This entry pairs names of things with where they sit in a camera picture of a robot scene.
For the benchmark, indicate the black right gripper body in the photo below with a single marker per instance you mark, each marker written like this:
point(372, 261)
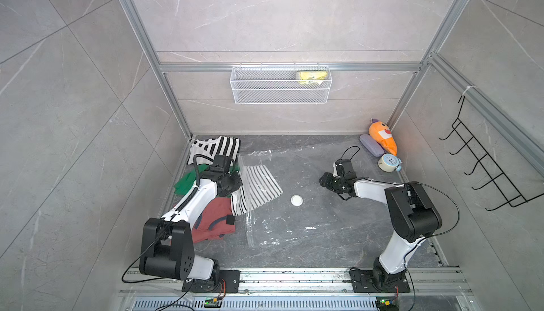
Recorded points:
point(333, 183)

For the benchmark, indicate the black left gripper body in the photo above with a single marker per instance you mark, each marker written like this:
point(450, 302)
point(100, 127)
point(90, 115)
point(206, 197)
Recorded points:
point(232, 182)

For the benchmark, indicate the thin striped white shirt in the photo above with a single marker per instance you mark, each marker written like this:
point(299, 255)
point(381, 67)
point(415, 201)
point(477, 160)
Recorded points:
point(258, 188)

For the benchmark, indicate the green shirt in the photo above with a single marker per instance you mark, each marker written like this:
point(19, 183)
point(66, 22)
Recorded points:
point(185, 184)

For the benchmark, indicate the black white striped tank top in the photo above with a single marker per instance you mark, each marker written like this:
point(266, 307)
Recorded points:
point(225, 146)

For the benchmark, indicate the red shirt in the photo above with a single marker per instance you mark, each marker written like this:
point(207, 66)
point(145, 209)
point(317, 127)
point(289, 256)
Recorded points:
point(216, 221)

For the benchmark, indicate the clear plastic vacuum bag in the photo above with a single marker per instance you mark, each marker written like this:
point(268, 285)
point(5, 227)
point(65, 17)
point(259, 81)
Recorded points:
point(306, 211)

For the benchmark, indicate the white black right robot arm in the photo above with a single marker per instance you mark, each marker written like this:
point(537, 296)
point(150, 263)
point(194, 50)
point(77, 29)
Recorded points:
point(413, 216)

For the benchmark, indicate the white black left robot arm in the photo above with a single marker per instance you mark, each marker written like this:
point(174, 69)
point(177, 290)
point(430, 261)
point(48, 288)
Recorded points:
point(167, 249)

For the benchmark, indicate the purple glasses case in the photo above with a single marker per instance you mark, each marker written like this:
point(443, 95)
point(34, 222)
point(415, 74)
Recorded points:
point(373, 147)

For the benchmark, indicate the orange plush toy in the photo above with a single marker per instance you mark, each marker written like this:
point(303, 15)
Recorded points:
point(382, 134)

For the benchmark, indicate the yellow item in basket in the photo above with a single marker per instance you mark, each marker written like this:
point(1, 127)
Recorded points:
point(312, 77)

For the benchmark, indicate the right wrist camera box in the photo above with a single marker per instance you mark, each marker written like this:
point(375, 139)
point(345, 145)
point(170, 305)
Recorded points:
point(343, 168)

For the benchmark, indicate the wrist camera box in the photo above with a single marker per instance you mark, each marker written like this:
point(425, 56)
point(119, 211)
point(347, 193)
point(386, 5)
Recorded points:
point(343, 168)
point(222, 164)

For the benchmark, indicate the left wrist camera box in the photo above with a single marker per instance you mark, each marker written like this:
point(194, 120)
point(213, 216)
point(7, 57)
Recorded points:
point(222, 164)

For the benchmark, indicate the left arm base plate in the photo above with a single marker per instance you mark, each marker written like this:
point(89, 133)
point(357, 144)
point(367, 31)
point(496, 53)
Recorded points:
point(221, 282)

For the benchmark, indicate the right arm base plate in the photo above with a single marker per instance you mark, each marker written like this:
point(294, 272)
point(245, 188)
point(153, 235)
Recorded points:
point(377, 281)

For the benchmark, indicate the white wire mesh basket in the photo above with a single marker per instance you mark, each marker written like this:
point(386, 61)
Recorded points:
point(261, 85)

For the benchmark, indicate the aluminium mounting rail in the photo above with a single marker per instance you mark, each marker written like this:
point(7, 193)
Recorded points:
point(443, 281)

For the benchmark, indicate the black wire hook rack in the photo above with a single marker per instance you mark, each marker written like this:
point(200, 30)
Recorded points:
point(505, 189)

